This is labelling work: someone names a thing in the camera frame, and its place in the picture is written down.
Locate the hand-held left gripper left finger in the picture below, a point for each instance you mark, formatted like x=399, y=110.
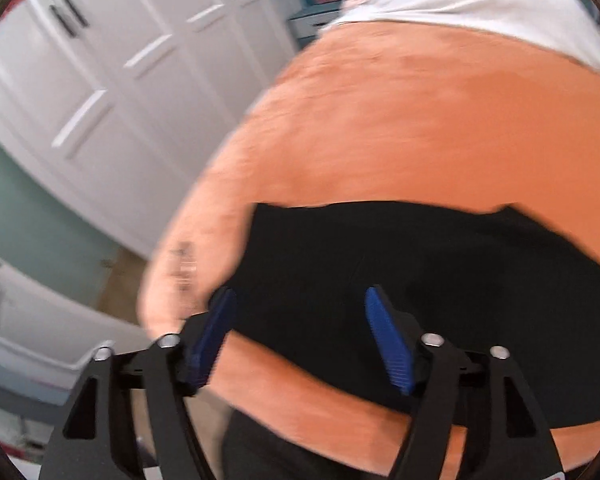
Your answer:
x=215, y=327

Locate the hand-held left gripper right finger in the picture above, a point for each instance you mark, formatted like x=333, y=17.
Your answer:
x=387, y=332

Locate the black pants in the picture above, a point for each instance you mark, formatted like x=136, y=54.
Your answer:
x=455, y=285

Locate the person's dark trousers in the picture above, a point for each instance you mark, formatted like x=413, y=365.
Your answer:
x=280, y=450

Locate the white plastic bin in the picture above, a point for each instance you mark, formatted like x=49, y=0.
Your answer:
x=25, y=320

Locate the orange blanket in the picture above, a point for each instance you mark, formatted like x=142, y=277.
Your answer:
x=405, y=135

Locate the white panelled wardrobe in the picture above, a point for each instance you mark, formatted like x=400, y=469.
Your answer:
x=145, y=85

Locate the teal bedside table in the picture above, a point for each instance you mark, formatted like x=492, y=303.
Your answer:
x=312, y=17

